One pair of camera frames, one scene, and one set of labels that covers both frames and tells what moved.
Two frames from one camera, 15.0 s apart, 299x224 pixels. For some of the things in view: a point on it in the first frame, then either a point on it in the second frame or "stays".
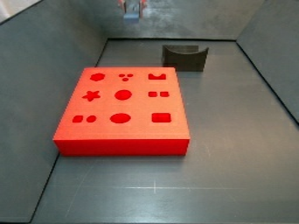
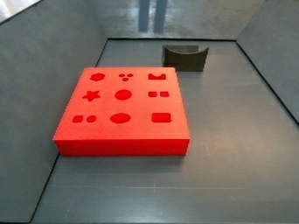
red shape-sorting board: (126, 111) stays
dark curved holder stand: (184, 57) stays
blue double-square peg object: (131, 17) to (160, 16)
